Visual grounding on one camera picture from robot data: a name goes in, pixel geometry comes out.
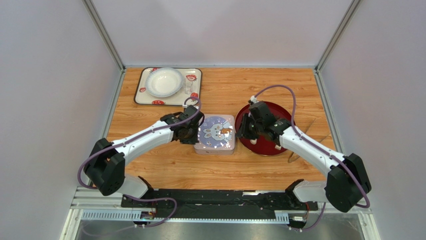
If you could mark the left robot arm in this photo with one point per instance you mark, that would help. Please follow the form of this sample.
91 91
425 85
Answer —
106 165

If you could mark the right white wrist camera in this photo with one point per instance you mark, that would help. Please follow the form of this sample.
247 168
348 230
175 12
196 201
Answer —
253 100

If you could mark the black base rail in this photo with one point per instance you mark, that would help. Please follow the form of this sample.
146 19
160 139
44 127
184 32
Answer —
224 205

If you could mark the small clear glass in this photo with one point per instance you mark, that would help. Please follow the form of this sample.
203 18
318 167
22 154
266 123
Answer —
187 87

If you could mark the white ceramic bowl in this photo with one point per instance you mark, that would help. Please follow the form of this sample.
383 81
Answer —
164 82

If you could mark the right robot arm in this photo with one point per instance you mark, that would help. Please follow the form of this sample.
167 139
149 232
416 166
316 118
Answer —
346 180

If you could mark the silver tin lid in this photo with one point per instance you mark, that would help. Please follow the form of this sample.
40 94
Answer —
217 131

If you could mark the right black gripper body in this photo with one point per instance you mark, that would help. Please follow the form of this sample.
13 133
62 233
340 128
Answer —
247 126

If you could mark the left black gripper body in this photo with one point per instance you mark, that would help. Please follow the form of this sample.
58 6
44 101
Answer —
192 137

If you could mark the strawberry pattern square tray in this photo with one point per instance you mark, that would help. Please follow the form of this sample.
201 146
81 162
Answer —
143 97

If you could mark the metal tongs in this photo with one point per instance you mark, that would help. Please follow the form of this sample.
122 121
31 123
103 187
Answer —
318 130

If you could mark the white heart chocolate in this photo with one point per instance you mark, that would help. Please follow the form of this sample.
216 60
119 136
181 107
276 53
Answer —
253 141

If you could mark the square chocolate tin box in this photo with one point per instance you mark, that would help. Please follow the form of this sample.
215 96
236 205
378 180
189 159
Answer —
214 151

